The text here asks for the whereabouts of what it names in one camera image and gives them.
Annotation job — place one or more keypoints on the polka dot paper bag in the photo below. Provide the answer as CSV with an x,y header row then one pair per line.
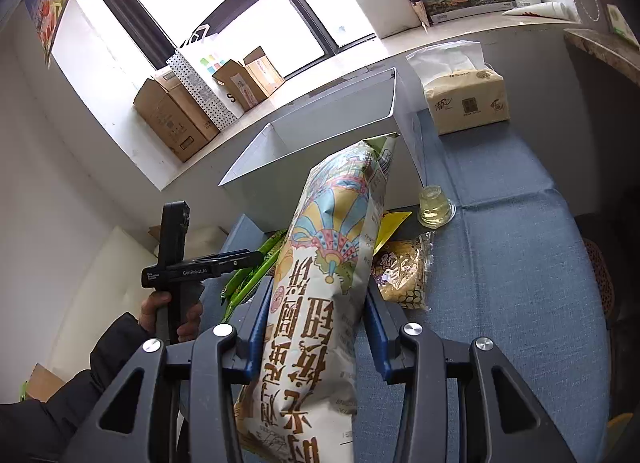
x,y
205,78

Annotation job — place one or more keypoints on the beige tissue pack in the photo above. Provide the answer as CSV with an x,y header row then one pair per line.
x,y
465,98

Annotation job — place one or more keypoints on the clear plastic jelly cup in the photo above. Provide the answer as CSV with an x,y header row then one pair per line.
x,y
435,210

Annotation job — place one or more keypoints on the white stone windowsill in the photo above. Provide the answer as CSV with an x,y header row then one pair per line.
x,y
350,55

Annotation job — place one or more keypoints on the blue tablecloth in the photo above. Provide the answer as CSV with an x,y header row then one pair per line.
x,y
500,303

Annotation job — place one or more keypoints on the patterned woven seat cushion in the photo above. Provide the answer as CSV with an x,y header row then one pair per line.
x,y
600,278

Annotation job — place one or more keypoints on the person's left hand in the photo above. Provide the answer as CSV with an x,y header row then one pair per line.
x,y
150,310

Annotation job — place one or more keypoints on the open brown cardboard box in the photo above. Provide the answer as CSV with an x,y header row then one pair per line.
x,y
247,80

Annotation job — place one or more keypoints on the brown marble ledge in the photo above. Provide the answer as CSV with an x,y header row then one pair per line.
x,y
605,50

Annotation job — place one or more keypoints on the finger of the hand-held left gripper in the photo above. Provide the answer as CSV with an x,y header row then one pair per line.
x,y
232,260

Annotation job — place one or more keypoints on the person's left forearm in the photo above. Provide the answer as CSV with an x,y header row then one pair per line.
x,y
75,393

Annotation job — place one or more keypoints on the yellow snack packet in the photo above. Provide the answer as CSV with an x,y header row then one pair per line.
x,y
392,224

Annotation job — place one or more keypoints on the white tube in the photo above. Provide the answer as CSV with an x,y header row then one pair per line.
x,y
542,10

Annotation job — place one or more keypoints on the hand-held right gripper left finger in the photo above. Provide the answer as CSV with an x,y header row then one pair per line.
x,y
257,310

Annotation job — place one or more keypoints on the golden brown snack packet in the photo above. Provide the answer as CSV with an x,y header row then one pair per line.
x,y
405,275

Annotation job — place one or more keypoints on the large printed snack bag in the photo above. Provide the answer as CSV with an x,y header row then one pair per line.
x,y
325,243

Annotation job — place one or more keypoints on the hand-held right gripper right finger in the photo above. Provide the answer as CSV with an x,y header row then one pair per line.
x,y
376,325

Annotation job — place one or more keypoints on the green white small box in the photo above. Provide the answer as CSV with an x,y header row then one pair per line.
x,y
622,25

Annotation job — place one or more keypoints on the green snack packet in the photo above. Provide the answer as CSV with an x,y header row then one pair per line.
x,y
245,288
272,248

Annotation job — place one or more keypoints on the white foam box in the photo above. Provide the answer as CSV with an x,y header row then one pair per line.
x,y
390,10

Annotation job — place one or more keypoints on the white cardboard box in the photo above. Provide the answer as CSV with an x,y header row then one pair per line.
x,y
325,130

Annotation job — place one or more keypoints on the tall brown cardboard box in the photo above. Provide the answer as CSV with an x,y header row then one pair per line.
x,y
172,118

